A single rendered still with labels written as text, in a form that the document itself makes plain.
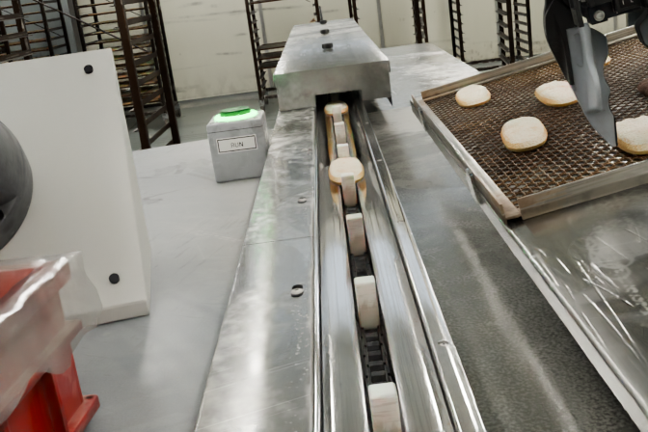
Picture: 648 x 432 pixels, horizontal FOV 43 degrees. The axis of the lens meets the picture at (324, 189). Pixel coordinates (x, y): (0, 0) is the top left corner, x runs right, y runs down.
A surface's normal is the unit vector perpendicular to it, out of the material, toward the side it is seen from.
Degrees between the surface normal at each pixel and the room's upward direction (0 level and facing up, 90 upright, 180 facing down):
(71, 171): 48
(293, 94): 90
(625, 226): 10
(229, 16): 90
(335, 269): 0
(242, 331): 0
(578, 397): 0
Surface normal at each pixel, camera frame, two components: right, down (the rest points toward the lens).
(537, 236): -0.30, -0.92
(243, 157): 0.01, 0.25
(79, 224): 0.06, -0.47
